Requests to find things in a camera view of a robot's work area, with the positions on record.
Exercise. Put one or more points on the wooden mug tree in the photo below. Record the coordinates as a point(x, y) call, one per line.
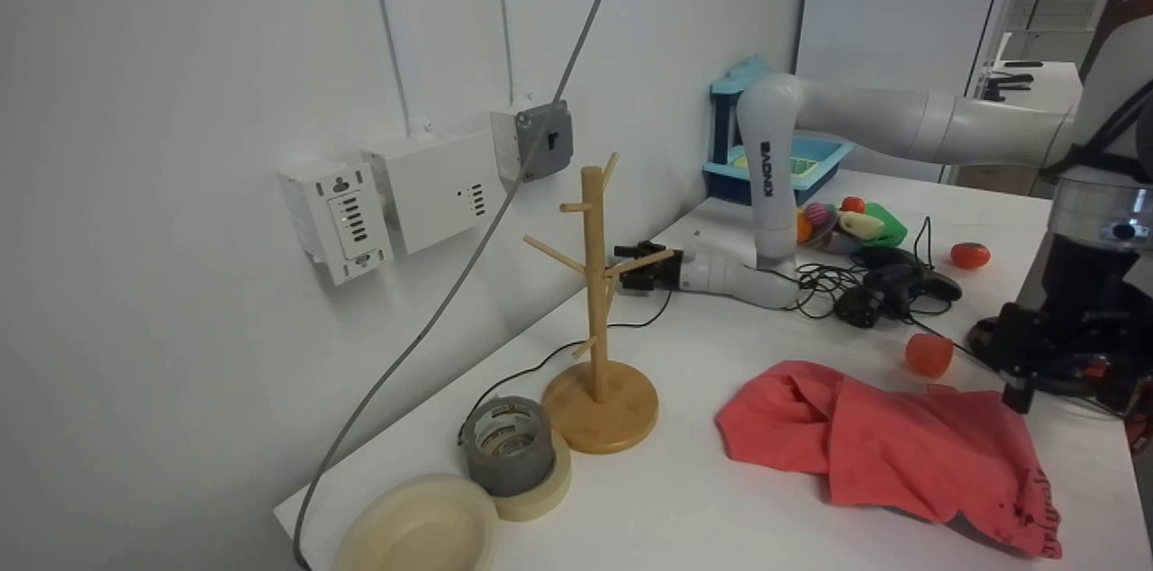
point(594, 346)

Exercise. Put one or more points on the beige masking tape roll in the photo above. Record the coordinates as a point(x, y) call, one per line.
point(548, 497)

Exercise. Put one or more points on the cream plastic bowl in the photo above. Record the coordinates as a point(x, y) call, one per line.
point(419, 530)

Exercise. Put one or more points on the blue toy dish rack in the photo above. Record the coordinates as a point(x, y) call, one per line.
point(725, 116)

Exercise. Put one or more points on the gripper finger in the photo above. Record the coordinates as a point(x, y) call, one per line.
point(1016, 364)
point(1085, 373)

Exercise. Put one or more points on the orange plastic cup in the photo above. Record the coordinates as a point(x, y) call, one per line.
point(929, 356)

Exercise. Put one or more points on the grey wall junction box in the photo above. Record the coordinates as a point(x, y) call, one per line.
point(540, 140)

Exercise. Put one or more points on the white table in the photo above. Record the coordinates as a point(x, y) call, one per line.
point(1045, 89)

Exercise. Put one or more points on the small red toy ball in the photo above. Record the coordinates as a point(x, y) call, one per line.
point(852, 204)

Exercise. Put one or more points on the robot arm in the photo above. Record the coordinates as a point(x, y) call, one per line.
point(1115, 71)

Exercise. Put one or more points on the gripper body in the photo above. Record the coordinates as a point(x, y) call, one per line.
point(1085, 283)

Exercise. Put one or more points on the red toy tomato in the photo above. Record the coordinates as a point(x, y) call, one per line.
point(970, 256)

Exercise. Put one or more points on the white wall conduit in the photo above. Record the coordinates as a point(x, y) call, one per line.
point(503, 13)
point(385, 22)

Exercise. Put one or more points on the white wall control box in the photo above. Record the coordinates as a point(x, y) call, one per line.
point(437, 188)

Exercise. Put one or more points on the cream toy food piece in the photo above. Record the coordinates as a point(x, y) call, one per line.
point(860, 225)

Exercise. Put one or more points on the white wall switch box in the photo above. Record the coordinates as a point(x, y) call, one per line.
point(347, 224)

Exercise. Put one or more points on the grey duct tape roll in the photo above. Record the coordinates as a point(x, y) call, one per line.
point(509, 458)

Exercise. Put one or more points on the purple toy fruit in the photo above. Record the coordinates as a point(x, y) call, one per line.
point(817, 215)

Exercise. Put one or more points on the idle white robot arm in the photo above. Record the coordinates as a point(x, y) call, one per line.
point(770, 166)

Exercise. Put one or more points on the orange sweater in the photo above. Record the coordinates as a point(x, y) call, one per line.
point(901, 454)

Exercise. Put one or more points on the black game controller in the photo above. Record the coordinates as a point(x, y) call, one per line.
point(905, 285)

